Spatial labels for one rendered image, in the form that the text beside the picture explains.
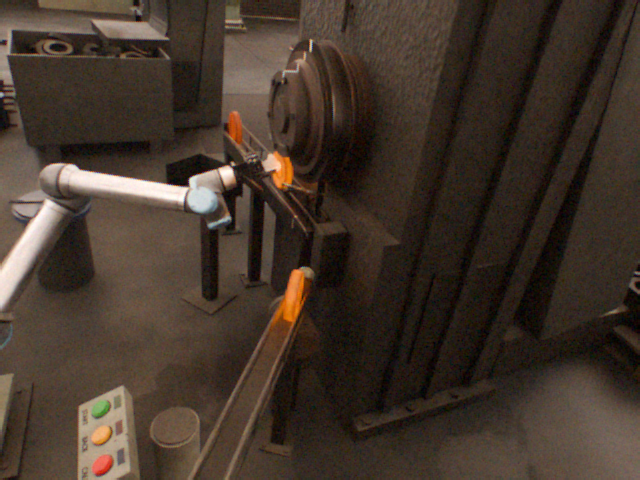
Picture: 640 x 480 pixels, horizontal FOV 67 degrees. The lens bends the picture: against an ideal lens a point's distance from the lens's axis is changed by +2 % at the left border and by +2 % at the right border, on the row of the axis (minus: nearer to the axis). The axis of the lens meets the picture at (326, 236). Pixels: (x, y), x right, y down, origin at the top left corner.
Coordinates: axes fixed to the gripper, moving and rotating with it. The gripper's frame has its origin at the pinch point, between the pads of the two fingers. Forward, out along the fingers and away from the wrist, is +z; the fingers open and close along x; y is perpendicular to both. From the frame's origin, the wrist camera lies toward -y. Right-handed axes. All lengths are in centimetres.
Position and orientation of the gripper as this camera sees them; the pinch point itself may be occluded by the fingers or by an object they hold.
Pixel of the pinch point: (282, 165)
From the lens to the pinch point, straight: 194.0
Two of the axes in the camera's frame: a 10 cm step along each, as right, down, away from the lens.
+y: -1.4, -7.8, -6.1
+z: 9.1, -3.4, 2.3
